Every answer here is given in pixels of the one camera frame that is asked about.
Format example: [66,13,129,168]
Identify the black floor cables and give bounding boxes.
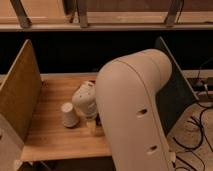
[168,56,213,171]

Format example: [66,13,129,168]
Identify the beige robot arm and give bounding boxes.
[72,49,173,171]

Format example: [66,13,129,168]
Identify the wooden shelf frame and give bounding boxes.
[0,0,213,32]

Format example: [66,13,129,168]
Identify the left wooden side panel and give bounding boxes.
[0,39,43,171]

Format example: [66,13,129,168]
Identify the upside-down white paper cup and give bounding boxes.
[61,102,79,128]

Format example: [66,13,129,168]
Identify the right dark side panel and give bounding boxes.
[155,37,198,135]

